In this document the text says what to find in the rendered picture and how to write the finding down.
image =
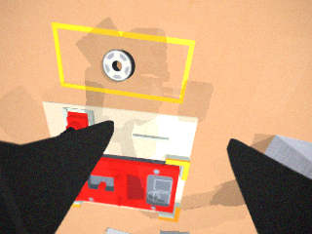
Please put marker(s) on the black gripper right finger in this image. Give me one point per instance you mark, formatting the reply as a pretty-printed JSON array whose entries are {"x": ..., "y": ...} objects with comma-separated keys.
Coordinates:
[{"x": 279, "y": 199}]

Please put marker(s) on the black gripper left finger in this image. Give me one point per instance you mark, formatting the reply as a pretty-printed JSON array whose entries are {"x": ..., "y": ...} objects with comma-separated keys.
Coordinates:
[{"x": 41, "y": 179}]

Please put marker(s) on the black wheel with white hub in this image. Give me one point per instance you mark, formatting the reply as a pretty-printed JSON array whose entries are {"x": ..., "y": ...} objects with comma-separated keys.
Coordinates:
[{"x": 109, "y": 65}]

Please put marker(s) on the yellow rectangular outline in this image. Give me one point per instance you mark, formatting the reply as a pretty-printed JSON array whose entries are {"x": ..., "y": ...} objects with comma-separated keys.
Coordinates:
[{"x": 102, "y": 31}]

